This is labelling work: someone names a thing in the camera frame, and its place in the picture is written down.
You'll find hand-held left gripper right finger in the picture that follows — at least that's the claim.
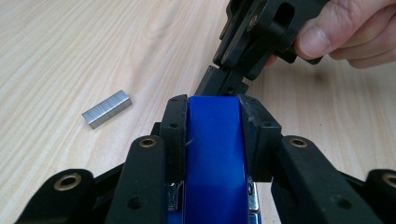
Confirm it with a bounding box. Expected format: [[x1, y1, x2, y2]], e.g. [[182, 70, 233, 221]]
[[237, 94, 384, 224]]

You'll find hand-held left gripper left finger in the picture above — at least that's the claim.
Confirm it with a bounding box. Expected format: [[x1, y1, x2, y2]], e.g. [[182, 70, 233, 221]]
[[106, 94, 190, 224]]

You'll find blue stapler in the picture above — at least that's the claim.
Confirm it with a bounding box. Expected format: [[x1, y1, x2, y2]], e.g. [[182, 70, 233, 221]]
[[167, 95, 260, 224]]

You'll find silver staple strip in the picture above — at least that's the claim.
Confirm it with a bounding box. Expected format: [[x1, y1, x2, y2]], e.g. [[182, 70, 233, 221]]
[[81, 90, 133, 130]]

